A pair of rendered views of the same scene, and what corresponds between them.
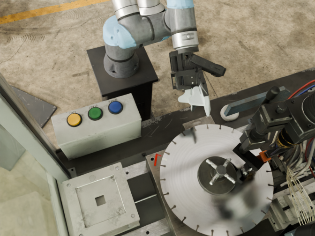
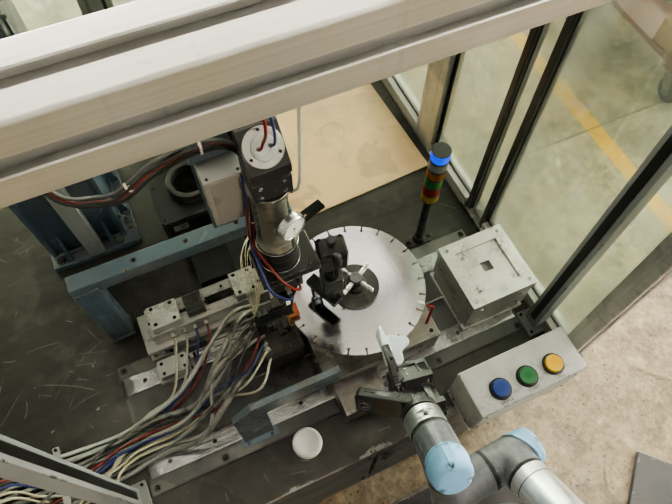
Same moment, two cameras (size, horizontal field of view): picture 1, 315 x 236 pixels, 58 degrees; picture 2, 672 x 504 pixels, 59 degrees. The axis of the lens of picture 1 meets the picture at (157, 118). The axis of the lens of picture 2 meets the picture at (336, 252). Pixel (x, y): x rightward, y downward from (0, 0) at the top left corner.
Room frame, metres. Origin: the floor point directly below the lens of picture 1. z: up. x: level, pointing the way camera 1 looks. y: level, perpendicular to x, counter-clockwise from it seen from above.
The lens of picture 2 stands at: (0.83, -0.21, 2.22)
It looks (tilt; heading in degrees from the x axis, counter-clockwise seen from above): 62 degrees down; 182
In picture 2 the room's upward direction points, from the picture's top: 1 degrees clockwise
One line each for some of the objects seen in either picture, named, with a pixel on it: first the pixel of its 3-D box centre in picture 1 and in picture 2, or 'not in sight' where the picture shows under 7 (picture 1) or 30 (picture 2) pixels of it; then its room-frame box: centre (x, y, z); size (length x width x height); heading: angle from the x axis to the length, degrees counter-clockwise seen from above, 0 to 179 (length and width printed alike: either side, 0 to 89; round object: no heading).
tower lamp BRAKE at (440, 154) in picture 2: not in sight; (440, 154); (0.00, -0.01, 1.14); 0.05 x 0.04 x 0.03; 27
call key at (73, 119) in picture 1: (74, 120); (553, 364); (0.39, 0.27, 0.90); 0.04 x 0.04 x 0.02
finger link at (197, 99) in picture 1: (198, 100); (394, 343); (0.42, -0.11, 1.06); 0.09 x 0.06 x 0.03; 19
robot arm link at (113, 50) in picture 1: (120, 36); not in sight; (0.76, 0.18, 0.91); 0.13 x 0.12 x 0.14; 120
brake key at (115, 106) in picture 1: (115, 107); (500, 388); (0.46, 0.15, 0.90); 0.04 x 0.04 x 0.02
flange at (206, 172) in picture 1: (217, 174); (355, 284); (0.25, -0.19, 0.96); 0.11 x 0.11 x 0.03
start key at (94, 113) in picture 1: (95, 114); (527, 376); (0.42, 0.21, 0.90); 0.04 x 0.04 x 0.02
